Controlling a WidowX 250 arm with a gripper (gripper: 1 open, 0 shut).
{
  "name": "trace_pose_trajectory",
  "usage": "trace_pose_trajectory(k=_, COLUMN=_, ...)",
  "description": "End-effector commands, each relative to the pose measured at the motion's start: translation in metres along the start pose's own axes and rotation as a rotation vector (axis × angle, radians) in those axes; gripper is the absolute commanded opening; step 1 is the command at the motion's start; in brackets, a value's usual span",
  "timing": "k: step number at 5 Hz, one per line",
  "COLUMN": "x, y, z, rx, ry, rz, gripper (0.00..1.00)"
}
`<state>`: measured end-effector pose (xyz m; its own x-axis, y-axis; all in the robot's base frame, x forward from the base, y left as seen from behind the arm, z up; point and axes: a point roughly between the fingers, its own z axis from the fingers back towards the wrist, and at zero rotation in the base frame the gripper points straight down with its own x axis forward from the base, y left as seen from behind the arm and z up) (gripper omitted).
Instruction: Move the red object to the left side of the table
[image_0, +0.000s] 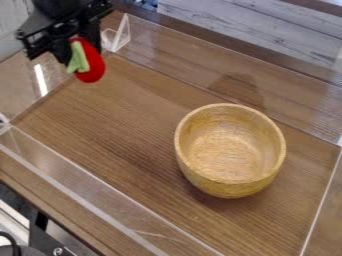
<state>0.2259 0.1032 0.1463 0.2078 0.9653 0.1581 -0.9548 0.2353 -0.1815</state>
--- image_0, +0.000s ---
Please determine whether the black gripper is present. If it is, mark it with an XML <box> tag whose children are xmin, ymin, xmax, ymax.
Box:
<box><xmin>14</xmin><ymin>0</ymin><xmax>113</xmax><ymax>65</ymax></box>

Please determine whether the red felt strawberry toy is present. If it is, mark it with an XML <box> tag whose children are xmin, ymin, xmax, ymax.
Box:
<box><xmin>66</xmin><ymin>37</ymin><xmax>105</xmax><ymax>83</ymax></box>

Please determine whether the light wooden bowl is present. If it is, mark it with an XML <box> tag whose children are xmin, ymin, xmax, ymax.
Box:
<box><xmin>173</xmin><ymin>103</ymin><xmax>287</xmax><ymax>198</ymax></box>

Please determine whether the clear acrylic tray enclosure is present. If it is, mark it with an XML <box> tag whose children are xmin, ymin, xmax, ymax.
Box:
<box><xmin>0</xmin><ymin>13</ymin><xmax>342</xmax><ymax>256</ymax></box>

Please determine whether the black table leg bracket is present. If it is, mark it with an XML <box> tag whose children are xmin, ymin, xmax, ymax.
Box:
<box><xmin>28</xmin><ymin>212</ymin><xmax>77</xmax><ymax>256</ymax></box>

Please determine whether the black cable under table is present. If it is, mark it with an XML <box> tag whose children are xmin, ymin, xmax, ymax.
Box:
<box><xmin>0</xmin><ymin>231</ymin><xmax>21</xmax><ymax>256</ymax></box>

